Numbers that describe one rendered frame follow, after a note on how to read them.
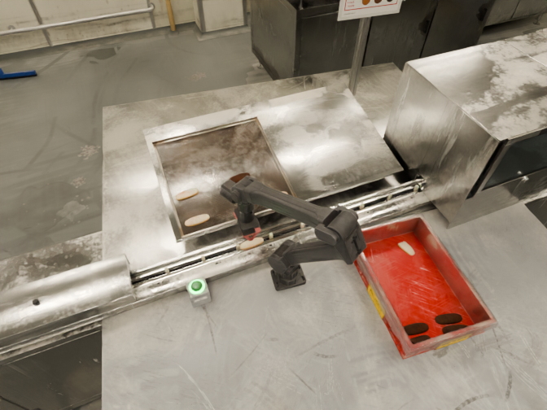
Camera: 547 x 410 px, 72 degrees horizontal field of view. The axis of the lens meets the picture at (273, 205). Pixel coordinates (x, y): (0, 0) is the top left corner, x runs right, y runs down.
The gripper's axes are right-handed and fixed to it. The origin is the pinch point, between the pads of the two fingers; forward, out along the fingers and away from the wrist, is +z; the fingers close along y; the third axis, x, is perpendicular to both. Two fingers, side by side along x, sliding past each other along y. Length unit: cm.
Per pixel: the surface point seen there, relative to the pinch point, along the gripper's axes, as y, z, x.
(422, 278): 38, 10, 56
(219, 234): -10.7, 11.4, -9.0
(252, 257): 7.3, 7.0, -0.8
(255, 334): 34.3, 11.1, -9.8
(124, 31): -369, 87, -15
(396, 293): 40, 10, 44
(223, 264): 6.2, 7.1, -12.2
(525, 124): 19, -38, 94
